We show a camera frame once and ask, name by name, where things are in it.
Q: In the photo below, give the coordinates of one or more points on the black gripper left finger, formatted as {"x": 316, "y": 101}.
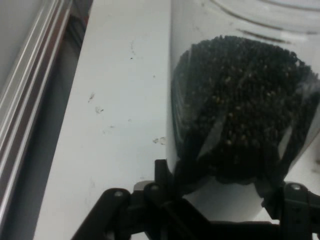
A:
{"x": 110, "y": 217}

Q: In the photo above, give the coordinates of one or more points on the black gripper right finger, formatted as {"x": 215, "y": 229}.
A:
{"x": 300, "y": 215}

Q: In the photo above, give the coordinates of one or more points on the clear plastic jar black seeds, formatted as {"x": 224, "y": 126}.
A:
{"x": 237, "y": 100}

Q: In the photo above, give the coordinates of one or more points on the long aluminium frame rail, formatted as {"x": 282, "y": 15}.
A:
{"x": 30, "y": 87}

